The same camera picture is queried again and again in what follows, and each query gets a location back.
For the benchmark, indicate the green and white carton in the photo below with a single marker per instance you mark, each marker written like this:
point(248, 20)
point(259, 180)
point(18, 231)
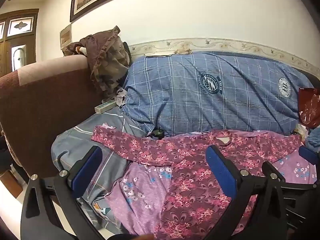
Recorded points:
point(105, 106)

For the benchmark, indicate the wooden door with glass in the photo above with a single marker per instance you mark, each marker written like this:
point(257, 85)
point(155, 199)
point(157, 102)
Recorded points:
point(18, 42)

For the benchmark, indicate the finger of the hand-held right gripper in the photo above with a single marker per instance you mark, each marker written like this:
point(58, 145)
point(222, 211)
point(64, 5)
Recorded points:
point(308, 153)

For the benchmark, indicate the maroon floral shirt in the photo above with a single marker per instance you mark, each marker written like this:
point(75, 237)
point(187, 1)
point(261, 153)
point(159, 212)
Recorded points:
point(190, 180)

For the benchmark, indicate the small black round object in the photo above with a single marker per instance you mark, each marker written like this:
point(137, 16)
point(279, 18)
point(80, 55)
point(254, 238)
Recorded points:
point(157, 133)

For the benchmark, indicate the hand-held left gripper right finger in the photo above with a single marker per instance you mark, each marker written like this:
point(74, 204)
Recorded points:
point(221, 171)

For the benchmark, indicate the brown floral ruffled cloth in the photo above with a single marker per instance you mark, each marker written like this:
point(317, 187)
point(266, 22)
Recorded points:
point(107, 62)

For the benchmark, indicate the grey star-print pillow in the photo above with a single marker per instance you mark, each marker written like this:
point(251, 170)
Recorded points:
point(75, 140)

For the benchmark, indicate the blue denim garment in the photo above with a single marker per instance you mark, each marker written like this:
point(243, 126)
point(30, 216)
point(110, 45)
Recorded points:
point(313, 138)

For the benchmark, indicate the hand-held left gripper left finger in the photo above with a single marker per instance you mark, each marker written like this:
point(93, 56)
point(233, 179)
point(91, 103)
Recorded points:
point(85, 171)

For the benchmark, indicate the brown padded headboard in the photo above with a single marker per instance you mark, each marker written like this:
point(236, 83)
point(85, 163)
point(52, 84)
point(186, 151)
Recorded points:
point(37, 110)

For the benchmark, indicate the small pale wall picture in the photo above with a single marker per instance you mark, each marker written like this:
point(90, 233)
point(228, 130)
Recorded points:
point(65, 36)

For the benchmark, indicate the beige crumpled cloth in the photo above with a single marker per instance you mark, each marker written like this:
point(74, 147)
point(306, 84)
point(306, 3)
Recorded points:
point(183, 48)

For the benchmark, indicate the small lilac cloth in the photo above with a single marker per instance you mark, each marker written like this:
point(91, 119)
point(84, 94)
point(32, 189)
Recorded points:
point(121, 98)

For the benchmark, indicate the blue plaid pillow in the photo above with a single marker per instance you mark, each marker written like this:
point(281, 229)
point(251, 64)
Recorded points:
point(187, 100)

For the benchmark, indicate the purple floral bed sheet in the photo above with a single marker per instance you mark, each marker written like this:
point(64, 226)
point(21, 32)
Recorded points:
point(140, 200)

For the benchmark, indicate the red plastic bag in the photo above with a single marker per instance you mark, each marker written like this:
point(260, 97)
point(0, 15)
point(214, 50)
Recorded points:
point(310, 107)

